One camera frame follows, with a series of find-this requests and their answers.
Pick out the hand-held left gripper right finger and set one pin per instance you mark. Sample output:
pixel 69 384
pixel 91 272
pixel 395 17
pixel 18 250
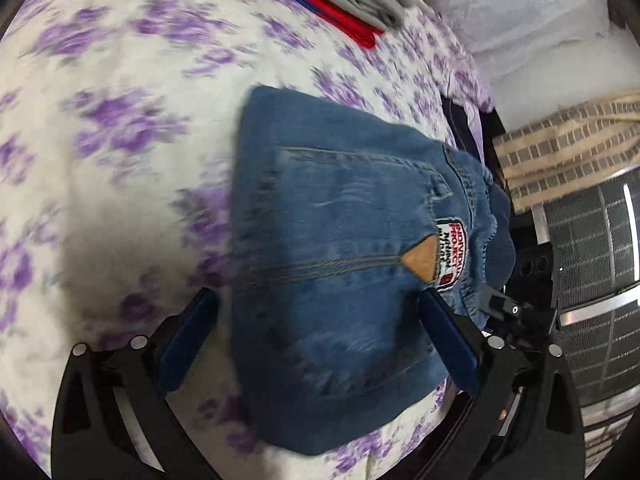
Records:
pixel 450 345

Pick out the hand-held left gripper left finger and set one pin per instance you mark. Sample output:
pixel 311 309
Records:
pixel 185 350

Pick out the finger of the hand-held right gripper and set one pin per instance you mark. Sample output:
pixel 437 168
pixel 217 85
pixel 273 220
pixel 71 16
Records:
pixel 502 310

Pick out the blue denim pants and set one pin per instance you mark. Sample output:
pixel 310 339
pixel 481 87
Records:
pixel 340 220

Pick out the navy pants with white stripe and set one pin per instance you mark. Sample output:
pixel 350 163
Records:
pixel 462 130

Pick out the grey grille appliance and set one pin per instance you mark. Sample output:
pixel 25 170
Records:
pixel 590 270

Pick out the beige checked curtain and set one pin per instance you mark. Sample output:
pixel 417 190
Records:
pixel 565 145

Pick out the purple floral bed quilt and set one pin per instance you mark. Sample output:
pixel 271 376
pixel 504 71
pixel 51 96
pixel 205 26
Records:
pixel 125 160

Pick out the white lace curtain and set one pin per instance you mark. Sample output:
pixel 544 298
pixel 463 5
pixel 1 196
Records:
pixel 525 25

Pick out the red folded garment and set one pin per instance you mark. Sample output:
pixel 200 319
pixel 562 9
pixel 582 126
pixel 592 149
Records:
pixel 345 17

